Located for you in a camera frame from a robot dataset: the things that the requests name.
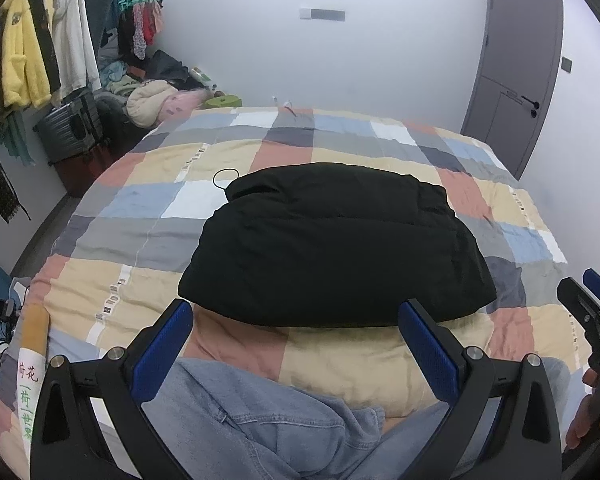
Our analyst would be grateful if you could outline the teal garment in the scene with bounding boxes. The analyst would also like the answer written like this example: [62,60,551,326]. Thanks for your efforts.
[0,109,37,169]

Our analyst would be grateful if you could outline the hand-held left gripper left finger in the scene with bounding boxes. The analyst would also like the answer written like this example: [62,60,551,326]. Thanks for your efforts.
[29,298,195,480]

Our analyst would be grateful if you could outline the black clothes heap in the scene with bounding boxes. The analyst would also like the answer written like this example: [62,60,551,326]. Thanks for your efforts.
[139,49,191,84]

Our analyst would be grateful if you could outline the white hoodie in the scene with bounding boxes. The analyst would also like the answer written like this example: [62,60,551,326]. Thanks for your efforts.
[52,0,103,102]

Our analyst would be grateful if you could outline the grey sweater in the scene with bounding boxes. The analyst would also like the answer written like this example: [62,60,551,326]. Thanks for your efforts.
[82,0,119,57]

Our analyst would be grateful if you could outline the grey door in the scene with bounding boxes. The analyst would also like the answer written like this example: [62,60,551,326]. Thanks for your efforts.
[460,0,565,181]

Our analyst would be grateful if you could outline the plaid patchwork blanket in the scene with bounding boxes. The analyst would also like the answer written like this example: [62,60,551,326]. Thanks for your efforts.
[0,106,588,480]

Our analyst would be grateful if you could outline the dark grey clothes heap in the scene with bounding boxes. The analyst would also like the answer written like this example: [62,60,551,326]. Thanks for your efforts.
[87,95,142,162]

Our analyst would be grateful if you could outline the hanging small clothes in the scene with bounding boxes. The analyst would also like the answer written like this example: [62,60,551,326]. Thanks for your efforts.
[117,0,165,61]

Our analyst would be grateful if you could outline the black patterned garment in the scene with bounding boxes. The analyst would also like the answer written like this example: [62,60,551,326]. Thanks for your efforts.
[22,0,64,94]

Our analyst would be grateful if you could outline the small black camera device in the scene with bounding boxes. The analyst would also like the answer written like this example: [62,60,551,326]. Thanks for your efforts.
[0,298,21,326]

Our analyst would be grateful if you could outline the black jacket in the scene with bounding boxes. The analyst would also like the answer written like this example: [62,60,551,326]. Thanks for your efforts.
[177,162,498,328]

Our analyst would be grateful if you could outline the dark fringed scarf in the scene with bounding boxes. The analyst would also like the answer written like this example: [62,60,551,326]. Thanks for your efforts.
[0,129,32,224]

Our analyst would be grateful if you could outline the green cushion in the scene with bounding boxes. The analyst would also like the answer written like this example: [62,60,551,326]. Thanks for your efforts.
[206,94,243,110]

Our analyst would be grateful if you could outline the pink garment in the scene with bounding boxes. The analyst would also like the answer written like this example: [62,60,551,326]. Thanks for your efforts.
[157,88,214,124]

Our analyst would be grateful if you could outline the person's right hand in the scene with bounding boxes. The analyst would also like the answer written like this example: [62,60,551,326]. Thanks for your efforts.
[565,368,600,450]

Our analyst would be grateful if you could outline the yellow fleece jacket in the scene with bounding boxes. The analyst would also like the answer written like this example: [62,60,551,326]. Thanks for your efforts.
[0,0,54,111]

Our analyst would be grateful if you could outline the light blue clothes heap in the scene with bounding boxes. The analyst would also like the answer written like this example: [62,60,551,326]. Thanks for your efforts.
[100,59,131,94]

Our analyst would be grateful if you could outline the grey suitcase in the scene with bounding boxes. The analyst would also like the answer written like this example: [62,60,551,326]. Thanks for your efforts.
[32,87,106,164]

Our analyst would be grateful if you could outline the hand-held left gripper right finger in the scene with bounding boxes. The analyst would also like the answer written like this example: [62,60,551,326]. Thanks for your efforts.
[397,298,563,480]

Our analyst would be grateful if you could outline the person's blue jeans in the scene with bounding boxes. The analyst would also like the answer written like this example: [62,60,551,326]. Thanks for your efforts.
[142,357,573,480]

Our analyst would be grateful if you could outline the rolled paper with writing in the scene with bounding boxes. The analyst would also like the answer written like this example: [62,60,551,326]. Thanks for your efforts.
[12,302,51,462]

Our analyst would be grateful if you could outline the thin black cord loop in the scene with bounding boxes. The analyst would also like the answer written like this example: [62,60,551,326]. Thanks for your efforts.
[212,168,241,194]

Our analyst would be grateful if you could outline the cream fleece garment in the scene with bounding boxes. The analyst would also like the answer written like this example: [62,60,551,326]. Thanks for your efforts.
[125,81,179,129]

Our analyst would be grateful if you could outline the white green package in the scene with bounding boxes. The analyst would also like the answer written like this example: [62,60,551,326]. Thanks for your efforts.
[189,66,216,90]

